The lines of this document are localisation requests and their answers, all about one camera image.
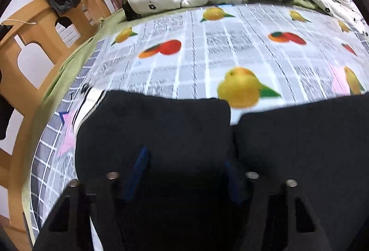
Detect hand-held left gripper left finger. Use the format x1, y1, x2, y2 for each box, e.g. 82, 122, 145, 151
33, 146, 150, 251

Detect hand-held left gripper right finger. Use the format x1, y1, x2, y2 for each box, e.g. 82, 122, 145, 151
223, 159, 332, 251

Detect black pants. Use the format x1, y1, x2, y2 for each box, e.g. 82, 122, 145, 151
73, 90, 369, 251

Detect green bed sheet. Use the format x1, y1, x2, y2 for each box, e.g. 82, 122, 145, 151
21, 7, 127, 228

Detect fruit printed bed sheet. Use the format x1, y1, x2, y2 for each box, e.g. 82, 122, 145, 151
27, 4, 369, 251

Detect black jacket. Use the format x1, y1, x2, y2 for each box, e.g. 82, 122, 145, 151
0, 66, 15, 140

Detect wooden bed frame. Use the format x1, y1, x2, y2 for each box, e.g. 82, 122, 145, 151
0, 0, 329, 251

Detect white cord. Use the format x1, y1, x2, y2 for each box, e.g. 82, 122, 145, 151
1, 20, 36, 27

